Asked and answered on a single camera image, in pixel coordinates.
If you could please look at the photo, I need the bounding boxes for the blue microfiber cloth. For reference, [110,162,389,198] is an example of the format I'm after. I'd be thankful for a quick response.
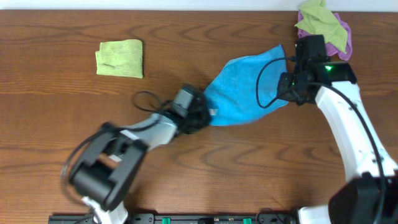
[205,45,288,126]

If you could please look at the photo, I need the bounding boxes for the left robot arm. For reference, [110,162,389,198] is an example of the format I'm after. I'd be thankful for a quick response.
[60,90,211,223]

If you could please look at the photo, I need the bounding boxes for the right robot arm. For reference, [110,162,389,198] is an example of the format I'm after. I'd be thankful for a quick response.
[277,62,397,223]

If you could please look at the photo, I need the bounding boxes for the purple crumpled cloth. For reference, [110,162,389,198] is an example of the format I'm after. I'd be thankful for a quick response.
[297,10,353,62]

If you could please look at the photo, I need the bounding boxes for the olive green crumpled cloth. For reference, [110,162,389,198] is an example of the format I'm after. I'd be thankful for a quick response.
[295,0,352,55]

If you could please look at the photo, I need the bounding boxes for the folded green cloth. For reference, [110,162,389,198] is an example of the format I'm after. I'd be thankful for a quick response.
[95,39,144,79]

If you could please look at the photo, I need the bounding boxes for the right camera cable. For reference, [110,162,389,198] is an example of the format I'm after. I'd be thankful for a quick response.
[255,55,388,224]

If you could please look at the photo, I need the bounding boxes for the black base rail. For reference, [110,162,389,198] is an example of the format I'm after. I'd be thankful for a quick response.
[48,213,299,224]

